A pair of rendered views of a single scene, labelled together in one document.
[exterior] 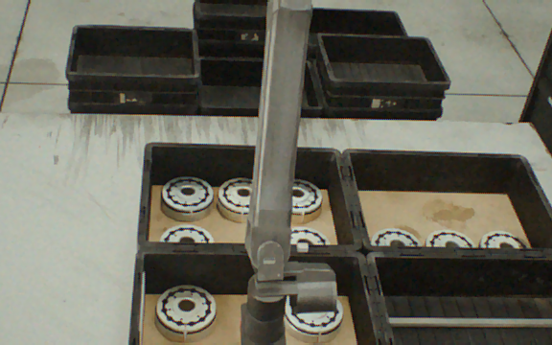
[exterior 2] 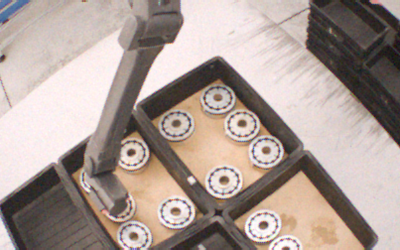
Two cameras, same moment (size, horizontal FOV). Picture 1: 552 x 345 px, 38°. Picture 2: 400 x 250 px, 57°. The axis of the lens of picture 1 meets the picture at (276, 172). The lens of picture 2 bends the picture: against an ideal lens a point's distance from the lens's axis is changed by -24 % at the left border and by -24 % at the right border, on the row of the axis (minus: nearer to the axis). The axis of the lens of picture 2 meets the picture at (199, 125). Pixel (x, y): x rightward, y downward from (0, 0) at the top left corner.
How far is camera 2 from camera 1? 1.03 m
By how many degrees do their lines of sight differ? 47
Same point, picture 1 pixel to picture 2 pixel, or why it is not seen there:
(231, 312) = (152, 176)
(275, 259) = (89, 167)
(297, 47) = (128, 67)
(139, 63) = (358, 23)
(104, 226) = not seen: hidden behind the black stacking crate
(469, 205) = (339, 237)
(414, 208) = (315, 214)
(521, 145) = not seen: outside the picture
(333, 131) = (372, 133)
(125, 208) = not seen: hidden behind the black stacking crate
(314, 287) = (105, 196)
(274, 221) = (93, 150)
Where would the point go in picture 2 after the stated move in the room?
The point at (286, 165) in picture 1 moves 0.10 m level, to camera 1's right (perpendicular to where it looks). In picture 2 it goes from (106, 128) to (124, 168)
